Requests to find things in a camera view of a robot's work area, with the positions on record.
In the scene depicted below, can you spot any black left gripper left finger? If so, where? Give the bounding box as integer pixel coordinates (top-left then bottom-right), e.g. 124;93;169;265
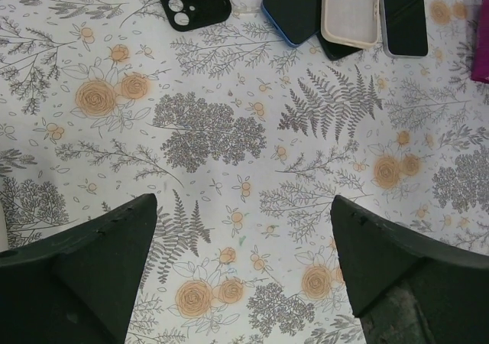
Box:
1;193;157;343

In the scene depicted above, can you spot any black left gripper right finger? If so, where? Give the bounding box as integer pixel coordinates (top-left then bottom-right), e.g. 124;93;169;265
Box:
330;196;488;343

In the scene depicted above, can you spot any beige phone case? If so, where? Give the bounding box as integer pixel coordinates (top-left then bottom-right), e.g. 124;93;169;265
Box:
321;0;381;50

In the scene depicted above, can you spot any silver smartphone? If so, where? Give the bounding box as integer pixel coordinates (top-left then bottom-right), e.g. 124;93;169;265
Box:
381;0;428;58

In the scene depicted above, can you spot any blue smartphone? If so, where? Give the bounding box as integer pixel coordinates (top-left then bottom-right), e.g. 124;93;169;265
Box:
261;0;322;47

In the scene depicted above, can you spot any black phone case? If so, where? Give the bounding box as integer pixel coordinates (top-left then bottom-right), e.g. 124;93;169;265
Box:
160;0;232;32

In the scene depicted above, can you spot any floral tablecloth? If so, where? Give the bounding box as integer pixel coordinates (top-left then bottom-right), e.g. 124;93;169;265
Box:
1;0;488;343

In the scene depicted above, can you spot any purple snack bag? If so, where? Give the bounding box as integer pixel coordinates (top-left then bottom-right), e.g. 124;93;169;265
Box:
471;0;489;84

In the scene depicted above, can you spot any dark smartphone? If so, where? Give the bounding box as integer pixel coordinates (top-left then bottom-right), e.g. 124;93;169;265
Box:
316;33;361;61

